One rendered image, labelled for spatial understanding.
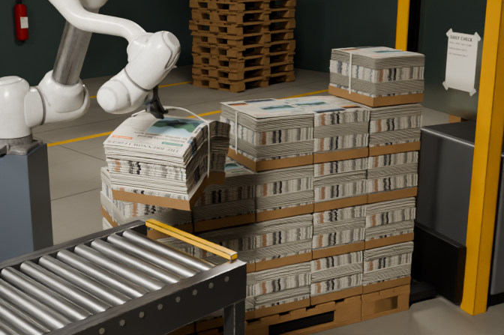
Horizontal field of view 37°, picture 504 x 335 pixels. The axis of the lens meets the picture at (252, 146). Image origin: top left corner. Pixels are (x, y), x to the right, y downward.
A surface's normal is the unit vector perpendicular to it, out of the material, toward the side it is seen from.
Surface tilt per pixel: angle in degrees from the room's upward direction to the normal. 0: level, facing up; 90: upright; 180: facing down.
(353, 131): 90
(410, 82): 90
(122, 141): 18
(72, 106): 121
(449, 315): 0
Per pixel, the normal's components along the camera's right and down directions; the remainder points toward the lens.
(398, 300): 0.44, 0.23
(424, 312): 0.01, -0.97
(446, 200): -0.90, 0.11
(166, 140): -0.07, -0.83
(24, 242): -0.11, 0.25
